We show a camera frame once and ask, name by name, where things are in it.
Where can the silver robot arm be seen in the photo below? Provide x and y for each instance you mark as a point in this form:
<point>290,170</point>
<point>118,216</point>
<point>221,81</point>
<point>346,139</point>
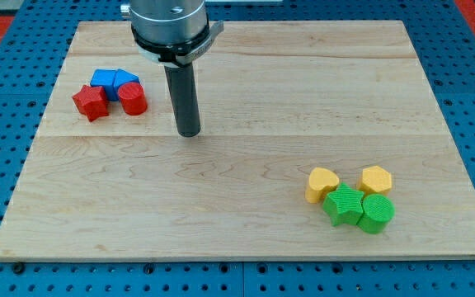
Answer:
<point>173,33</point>

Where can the light wooden board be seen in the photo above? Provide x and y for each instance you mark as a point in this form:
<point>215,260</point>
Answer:
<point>277,99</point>

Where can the black cylindrical pointer rod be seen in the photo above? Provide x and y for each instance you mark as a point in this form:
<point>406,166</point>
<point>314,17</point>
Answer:
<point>181,86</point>

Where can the yellow heart block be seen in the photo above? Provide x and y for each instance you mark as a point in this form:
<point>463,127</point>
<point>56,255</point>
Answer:
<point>321,181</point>

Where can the red cylinder block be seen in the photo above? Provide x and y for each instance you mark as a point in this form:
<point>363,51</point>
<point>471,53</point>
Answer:
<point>132,98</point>

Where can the green star block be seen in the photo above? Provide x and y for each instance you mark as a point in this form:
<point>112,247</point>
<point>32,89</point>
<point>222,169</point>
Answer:
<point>343,205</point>

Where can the blue triangle block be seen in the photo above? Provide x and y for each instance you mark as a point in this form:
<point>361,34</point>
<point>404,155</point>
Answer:
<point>122,77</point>

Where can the yellow hexagon block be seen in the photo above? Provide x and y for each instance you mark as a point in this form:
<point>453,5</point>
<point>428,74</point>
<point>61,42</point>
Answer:
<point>375,180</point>

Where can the red star block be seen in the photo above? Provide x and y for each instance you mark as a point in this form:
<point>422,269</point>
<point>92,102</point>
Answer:
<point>91,102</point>

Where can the green cylinder block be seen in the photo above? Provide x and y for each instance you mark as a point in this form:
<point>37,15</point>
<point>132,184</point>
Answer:
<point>378,211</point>

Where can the blue cube block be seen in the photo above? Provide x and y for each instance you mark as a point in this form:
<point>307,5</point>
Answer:
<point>105,78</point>

